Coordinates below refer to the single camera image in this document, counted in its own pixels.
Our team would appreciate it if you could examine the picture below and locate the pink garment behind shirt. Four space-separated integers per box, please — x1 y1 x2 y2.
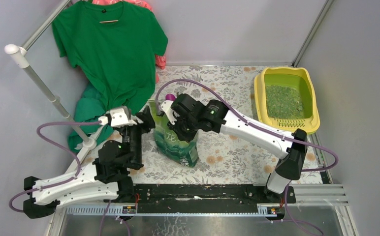
89 0 167 70

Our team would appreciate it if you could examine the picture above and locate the yellow green litter box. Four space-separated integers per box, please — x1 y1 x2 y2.
253 67 320 134

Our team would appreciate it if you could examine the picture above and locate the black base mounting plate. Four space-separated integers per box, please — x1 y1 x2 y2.
113 184 296 207

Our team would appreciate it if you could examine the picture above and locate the green t-shirt on hanger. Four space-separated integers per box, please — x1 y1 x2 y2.
52 1 168 113

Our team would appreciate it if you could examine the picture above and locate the white clothes rack pole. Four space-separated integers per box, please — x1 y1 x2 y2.
4 44 102 163

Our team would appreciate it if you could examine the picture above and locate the dark green folded cloth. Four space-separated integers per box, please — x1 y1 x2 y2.
67 82 115 153

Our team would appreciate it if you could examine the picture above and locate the magenta plastic scoop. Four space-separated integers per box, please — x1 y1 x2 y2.
165 93 176 101

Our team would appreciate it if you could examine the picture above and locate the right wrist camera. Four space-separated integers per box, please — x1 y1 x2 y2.
160 100 177 125

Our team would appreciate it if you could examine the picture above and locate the floral patterned mat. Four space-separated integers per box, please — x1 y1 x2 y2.
85 65 323 185

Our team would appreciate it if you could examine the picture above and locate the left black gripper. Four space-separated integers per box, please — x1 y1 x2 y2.
120 107 157 168

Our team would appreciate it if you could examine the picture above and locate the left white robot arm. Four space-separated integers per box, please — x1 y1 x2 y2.
21 107 156 219

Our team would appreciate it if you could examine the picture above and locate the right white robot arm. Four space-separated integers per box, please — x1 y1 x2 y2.
160 93 307 203

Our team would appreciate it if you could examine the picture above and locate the green cat litter bag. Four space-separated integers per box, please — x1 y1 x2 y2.
148 100 199 168

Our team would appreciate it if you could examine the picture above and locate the wooden clothes hanger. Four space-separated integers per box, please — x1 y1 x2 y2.
100 20 118 24

